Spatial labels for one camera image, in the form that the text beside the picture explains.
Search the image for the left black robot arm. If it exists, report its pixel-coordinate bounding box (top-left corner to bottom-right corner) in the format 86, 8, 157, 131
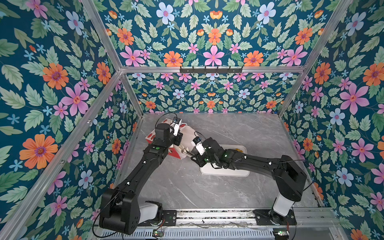
97, 116, 183, 235

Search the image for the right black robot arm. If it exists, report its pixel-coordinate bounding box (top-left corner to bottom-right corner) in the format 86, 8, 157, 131
189, 137, 307, 225

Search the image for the white rectangular tray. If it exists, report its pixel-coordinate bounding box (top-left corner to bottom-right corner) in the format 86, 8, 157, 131
200, 144, 250, 178

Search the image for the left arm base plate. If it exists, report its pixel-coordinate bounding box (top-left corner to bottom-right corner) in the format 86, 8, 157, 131
139, 210, 178, 227

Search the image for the black wall hook rail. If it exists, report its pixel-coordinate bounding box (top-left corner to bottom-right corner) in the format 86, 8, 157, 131
179, 66, 243, 74

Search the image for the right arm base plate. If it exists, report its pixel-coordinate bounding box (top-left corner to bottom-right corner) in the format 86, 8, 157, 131
253, 209, 297, 226

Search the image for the aluminium front rail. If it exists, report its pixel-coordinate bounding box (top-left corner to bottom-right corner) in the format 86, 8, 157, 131
89, 207, 346, 240

